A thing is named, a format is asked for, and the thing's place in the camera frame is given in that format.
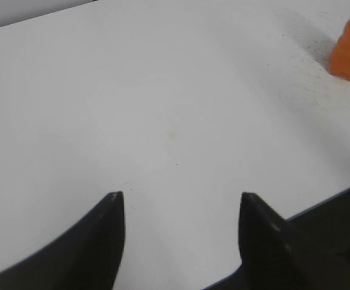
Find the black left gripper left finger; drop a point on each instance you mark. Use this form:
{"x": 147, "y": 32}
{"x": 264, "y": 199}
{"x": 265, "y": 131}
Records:
{"x": 87, "y": 256}

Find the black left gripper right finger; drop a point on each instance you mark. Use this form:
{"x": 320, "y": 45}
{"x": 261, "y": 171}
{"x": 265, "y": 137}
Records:
{"x": 308, "y": 251}

